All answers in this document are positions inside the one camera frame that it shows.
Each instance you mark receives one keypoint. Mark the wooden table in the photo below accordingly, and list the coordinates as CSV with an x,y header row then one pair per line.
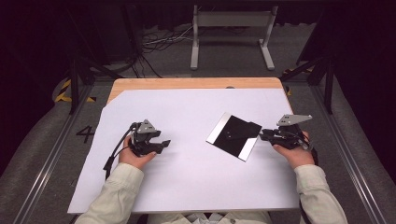
x,y
186,83

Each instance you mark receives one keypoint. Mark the yellow and black floor tape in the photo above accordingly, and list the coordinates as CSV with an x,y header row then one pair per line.
x,y
63,91

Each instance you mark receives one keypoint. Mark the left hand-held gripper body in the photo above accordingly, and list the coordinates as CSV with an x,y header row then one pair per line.
x,y
144,137

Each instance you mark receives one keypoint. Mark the person's right hand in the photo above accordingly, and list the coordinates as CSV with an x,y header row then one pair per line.
x,y
297,157

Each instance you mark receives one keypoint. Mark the dark round table grommet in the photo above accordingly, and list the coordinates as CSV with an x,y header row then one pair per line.
x,y
229,87

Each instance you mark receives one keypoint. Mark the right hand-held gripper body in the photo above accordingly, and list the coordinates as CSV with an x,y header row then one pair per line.
x,y
288,138

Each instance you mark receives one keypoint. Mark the black metal stand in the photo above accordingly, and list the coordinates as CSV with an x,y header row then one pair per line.
x,y
74,84
327,81

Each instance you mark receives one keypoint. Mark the person's pale jacket torso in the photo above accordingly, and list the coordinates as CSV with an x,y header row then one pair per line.
x,y
211,219

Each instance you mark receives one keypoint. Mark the grey metal stand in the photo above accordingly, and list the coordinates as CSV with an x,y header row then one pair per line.
x,y
232,20

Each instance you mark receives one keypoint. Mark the person's left hand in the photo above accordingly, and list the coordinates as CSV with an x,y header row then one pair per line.
x,y
134,158

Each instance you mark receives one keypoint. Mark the white paper sheet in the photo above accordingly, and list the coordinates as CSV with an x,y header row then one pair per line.
x,y
186,186

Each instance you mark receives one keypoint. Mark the aluminium floor rail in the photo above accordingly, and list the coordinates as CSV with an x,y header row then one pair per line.
x,y
46,161
348,155

